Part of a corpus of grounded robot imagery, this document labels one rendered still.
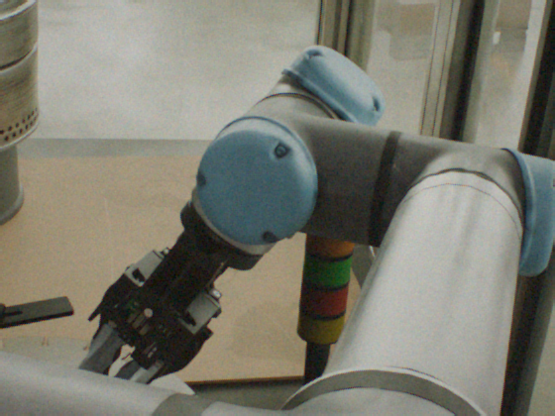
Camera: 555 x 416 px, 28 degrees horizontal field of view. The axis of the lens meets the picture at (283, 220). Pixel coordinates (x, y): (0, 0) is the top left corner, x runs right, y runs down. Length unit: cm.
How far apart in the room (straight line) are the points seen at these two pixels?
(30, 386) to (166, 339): 50
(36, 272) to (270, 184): 91
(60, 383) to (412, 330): 16
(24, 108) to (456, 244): 109
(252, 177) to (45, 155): 122
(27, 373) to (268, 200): 33
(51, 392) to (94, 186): 142
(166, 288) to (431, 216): 32
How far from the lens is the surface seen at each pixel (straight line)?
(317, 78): 76
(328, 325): 104
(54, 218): 167
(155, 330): 84
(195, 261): 81
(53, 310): 117
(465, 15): 123
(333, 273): 101
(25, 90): 155
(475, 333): 47
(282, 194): 66
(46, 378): 35
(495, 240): 57
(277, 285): 152
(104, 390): 35
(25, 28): 152
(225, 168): 66
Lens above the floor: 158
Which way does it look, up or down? 30 degrees down
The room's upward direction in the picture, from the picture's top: 5 degrees clockwise
